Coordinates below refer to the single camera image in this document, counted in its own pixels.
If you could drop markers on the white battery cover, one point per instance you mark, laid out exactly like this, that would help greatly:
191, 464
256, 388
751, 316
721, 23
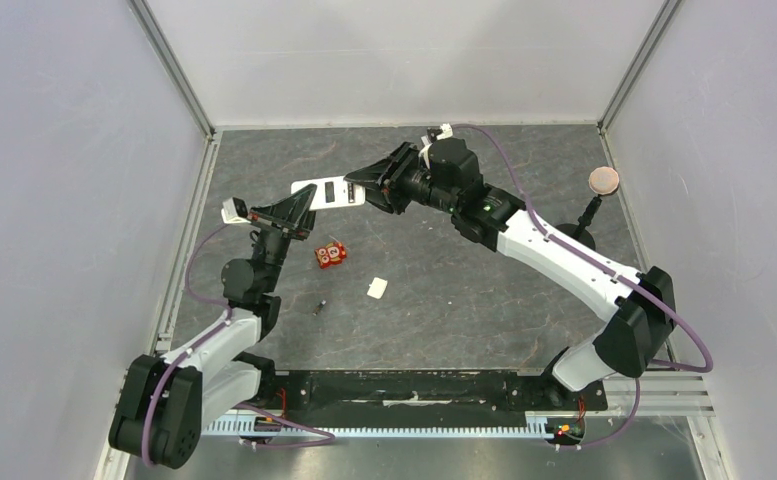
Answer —
377, 288

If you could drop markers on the red battery pack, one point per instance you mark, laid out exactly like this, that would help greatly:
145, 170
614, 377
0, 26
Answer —
333, 253

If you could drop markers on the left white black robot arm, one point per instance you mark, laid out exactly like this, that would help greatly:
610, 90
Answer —
166, 401

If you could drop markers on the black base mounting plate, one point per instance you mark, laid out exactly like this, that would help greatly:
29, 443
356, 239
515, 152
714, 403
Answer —
420, 398

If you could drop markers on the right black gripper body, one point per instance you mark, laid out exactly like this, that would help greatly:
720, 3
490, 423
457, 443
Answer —
395, 182

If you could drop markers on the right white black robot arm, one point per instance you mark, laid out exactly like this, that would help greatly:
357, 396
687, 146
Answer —
635, 306

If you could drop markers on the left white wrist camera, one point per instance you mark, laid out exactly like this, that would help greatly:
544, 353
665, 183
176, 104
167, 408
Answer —
234, 211

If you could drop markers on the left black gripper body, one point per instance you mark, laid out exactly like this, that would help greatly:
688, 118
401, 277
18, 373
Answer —
285, 229

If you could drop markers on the white slotted cable duct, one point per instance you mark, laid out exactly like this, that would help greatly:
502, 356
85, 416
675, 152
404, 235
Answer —
246, 425

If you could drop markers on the black stand with pink disc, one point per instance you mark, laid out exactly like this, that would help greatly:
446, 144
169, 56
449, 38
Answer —
603, 182

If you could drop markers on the white remote control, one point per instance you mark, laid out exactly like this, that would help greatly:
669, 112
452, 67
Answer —
332, 193

